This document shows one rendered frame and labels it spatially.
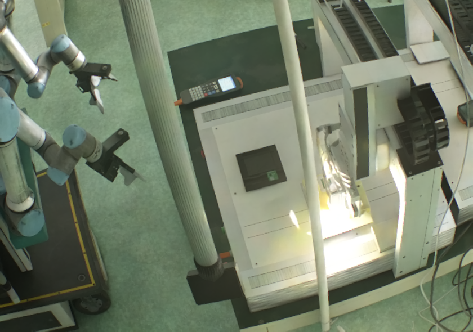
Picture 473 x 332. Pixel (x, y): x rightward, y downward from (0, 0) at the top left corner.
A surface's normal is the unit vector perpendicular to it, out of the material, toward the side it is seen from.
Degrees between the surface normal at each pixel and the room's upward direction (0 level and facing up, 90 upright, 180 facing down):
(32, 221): 97
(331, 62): 90
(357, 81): 0
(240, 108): 0
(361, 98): 90
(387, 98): 90
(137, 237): 0
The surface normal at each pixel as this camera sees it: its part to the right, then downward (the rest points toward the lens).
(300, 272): -0.13, -0.66
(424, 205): 0.22, 0.71
